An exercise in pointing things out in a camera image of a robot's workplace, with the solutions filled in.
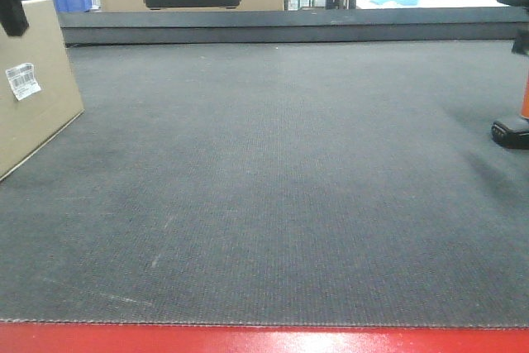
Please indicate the tan cardboard package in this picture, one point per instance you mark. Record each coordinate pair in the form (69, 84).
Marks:
(39, 94)

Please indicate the red conveyor frame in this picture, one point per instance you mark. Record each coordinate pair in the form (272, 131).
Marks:
(55, 337)

